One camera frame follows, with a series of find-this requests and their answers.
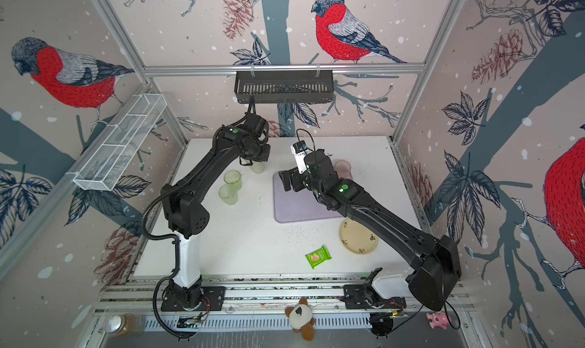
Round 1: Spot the white wire mesh basket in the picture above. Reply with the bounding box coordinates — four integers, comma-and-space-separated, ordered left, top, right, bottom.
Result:
73, 94, 167, 191

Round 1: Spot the green snack packet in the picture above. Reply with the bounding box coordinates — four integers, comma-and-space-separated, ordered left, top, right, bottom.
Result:
305, 245, 332, 270

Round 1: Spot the black wall basket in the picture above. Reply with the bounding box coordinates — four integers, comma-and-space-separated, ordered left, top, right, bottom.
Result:
234, 70, 335, 104

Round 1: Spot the light green short glass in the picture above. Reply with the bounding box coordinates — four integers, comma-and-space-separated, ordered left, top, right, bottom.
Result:
224, 170, 242, 190

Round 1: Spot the jar with silver lid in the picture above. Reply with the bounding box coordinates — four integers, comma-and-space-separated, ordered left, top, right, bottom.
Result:
105, 314, 145, 337

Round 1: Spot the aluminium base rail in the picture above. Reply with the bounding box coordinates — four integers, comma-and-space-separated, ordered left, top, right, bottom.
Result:
90, 274, 476, 314

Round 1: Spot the plush dog toy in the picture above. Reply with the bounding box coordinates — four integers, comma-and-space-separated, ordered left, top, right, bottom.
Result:
285, 297, 315, 341

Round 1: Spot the cream patterned plate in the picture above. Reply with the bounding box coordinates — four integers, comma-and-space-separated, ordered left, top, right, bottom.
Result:
338, 218, 379, 254

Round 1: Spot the light green textured glass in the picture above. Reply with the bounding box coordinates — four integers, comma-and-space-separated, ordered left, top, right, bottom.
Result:
219, 184, 238, 206

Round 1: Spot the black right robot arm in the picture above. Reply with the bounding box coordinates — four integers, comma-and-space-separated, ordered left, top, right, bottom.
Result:
279, 141, 462, 311

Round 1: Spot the pink textured glass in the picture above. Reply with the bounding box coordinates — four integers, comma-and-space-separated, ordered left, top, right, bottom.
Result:
334, 160, 352, 179

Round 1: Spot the pale green tall glass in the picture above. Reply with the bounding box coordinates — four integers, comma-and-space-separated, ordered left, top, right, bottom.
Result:
249, 162, 266, 174

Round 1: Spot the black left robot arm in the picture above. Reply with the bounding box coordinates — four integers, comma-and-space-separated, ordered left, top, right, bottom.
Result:
161, 113, 271, 310

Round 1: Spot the pink plush toy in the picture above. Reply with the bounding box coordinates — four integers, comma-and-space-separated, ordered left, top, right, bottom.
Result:
426, 311, 451, 330

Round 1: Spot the lilac plastic tray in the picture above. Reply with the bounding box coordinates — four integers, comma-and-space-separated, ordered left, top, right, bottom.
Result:
273, 173, 341, 223

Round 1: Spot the black corrugated cable hose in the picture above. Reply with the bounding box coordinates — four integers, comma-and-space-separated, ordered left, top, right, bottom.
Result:
140, 196, 193, 340

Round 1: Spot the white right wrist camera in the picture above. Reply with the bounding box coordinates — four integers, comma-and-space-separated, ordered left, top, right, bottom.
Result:
290, 140, 309, 174

